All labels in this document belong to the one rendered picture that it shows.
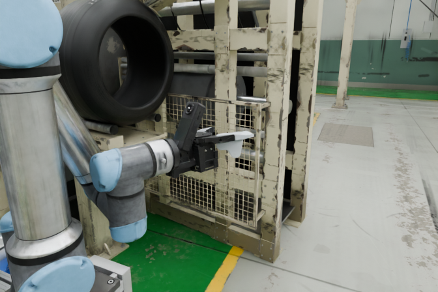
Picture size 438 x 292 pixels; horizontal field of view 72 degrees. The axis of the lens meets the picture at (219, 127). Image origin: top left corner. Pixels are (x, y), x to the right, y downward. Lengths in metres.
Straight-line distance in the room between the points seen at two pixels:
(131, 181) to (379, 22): 10.05
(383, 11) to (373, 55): 1.23
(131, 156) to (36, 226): 0.19
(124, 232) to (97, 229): 1.41
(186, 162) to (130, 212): 0.16
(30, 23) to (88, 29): 0.87
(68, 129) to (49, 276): 0.27
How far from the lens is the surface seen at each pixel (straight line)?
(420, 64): 10.47
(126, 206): 0.63
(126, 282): 0.98
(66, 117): 0.67
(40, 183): 0.55
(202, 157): 0.69
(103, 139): 1.46
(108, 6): 1.42
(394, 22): 10.45
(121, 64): 2.07
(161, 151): 0.63
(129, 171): 0.60
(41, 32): 0.49
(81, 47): 1.34
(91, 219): 2.01
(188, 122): 0.67
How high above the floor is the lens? 1.28
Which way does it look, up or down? 15 degrees down
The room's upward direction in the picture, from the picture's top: straight up
